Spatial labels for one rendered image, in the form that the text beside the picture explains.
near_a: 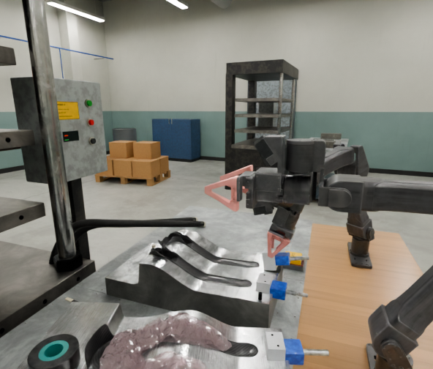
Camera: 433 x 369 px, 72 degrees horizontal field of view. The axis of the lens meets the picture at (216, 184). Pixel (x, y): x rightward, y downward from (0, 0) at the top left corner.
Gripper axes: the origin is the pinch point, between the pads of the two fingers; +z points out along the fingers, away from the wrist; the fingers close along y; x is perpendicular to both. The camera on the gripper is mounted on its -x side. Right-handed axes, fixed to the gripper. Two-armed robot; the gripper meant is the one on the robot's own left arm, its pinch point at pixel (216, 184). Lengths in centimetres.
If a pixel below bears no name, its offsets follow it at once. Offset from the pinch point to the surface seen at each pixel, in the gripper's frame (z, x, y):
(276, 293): -12.3, 30.6, -10.2
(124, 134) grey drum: 436, 35, -560
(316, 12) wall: 8, -216, -674
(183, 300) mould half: 12.3, 35.0, -5.6
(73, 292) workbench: 49, 39, -3
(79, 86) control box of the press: 74, -27, -43
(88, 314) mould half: 25.9, 28.2, 14.3
